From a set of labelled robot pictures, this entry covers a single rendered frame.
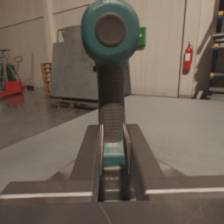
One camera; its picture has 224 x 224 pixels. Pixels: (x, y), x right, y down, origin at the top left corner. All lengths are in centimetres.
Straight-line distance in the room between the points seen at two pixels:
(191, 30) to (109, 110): 450
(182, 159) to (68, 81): 313
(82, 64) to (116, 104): 300
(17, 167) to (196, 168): 31
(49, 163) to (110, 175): 15
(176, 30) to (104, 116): 477
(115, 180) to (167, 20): 491
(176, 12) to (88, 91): 312
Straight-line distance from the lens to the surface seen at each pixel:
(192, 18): 472
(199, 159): 35
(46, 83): 589
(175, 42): 489
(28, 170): 33
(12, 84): 684
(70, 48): 346
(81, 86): 314
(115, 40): 17
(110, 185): 22
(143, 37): 499
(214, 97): 371
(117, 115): 21
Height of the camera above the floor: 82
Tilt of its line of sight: 15 degrees down
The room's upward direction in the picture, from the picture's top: 1 degrees counter-clockwise
